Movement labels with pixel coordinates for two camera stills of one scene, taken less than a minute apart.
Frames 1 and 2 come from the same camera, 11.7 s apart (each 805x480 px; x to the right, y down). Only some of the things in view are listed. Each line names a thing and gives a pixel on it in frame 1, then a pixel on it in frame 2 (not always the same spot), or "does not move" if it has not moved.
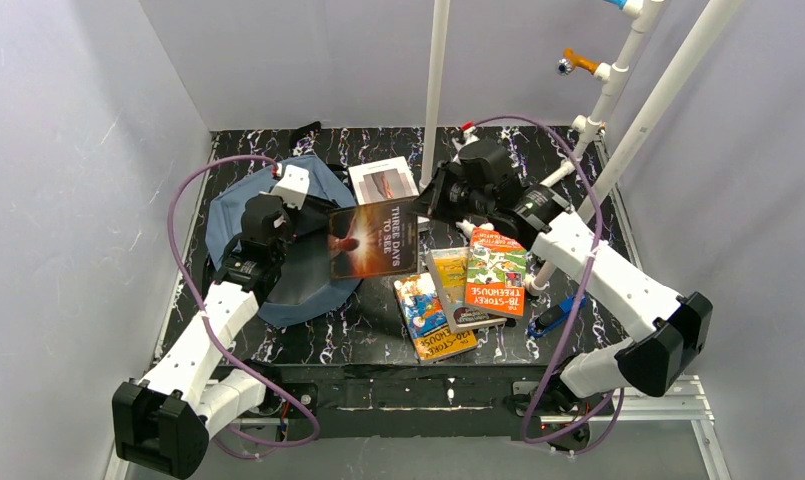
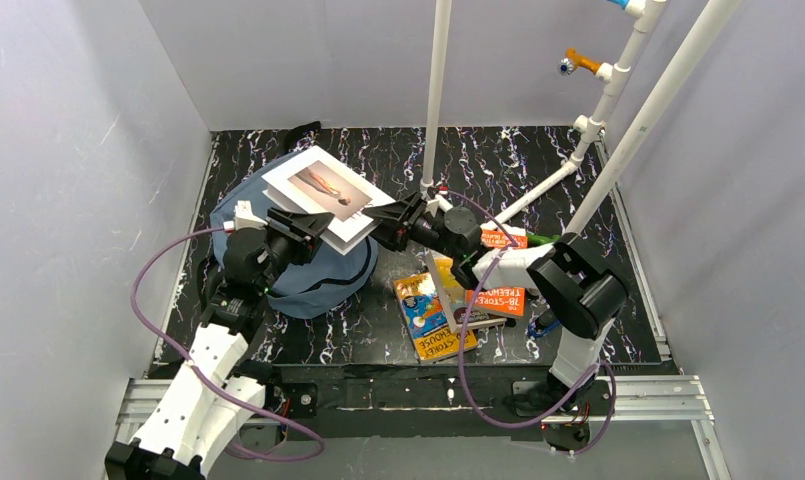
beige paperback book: [449, 267] does not move
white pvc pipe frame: [588, 128] does not move
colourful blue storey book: [426, 320] does not move
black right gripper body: [432, 198] -> [407, 219]
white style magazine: [382, 181] -> [316, 183]
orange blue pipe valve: [565, 65] does not move
